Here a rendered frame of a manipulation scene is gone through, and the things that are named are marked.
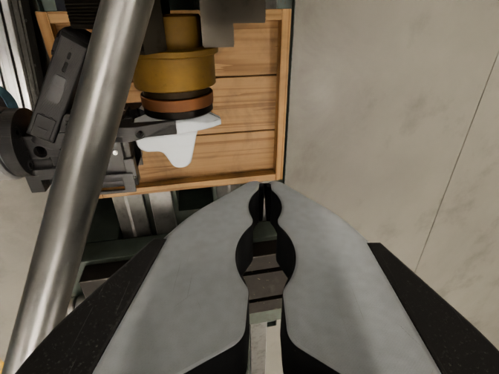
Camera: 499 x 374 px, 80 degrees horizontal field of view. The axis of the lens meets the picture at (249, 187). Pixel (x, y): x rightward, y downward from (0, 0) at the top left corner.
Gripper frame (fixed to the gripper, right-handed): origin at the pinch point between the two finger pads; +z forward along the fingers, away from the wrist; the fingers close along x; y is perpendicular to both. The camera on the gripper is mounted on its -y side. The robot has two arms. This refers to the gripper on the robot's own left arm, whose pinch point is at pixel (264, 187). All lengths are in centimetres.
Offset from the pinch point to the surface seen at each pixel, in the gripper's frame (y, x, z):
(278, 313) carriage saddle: 64, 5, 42
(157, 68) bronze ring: -1.6, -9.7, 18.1
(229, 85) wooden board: 5.2, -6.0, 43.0
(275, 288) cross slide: 48, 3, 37
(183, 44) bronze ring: -3.3, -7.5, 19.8
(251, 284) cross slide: 46, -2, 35
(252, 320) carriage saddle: 65, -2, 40
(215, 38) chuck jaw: -3.7, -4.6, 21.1
